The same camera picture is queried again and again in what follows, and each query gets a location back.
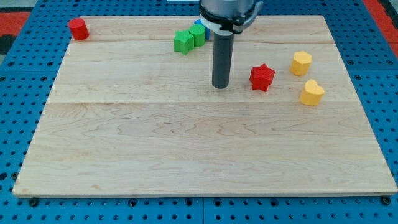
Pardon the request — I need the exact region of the green star block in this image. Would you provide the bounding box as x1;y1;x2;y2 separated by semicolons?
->
174;30;194;55

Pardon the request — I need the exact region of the red cylinder block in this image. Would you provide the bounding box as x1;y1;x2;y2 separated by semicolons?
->
68;18;90;40

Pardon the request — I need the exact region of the yellow heart block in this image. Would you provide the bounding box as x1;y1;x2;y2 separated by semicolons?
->
299;79;325;106

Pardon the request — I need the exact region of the red star block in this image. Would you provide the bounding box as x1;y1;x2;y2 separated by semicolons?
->
249;63;275;92

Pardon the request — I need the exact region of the yellow hexagon block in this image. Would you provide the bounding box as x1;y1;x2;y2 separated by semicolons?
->
289;51;312;76

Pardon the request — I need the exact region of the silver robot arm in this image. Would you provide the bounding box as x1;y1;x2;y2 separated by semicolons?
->
199;0;264;89

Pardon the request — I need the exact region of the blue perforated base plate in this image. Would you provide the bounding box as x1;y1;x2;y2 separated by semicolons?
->
1;0;397;223

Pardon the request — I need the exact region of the blue block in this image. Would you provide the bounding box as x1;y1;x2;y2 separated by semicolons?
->
193;19;210;40

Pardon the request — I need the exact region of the light wooden board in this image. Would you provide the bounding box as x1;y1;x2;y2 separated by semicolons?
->
13;16;397;198

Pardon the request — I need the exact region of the green cylinder block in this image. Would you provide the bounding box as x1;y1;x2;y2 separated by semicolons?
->
189;25;205;47

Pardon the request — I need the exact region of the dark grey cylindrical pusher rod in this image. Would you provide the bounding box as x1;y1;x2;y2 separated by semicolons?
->
212;34;234;89

